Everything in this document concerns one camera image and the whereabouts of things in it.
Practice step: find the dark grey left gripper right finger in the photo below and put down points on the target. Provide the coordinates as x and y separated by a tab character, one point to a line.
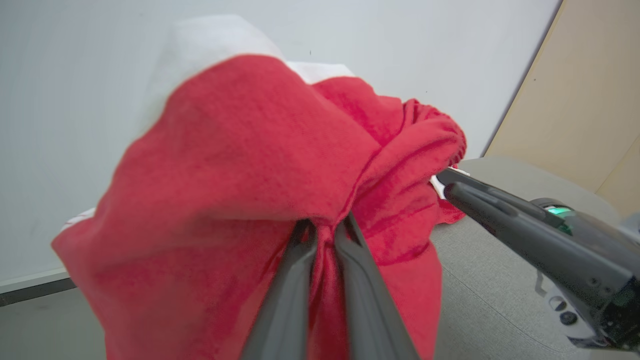
367	305

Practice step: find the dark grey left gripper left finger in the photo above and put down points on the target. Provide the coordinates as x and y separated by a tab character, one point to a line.
285	305

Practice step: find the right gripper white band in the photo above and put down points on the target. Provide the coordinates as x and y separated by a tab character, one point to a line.
600	260

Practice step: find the red garment with white stripes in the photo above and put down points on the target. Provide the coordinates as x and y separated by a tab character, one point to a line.
235	190

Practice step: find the grey fabric sofa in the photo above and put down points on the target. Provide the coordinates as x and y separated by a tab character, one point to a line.
500	300

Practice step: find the beige partition panel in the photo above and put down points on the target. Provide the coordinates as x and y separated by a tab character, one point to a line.
580	90

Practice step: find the white and black skirting board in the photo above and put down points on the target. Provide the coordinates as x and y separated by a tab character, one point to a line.
30	287

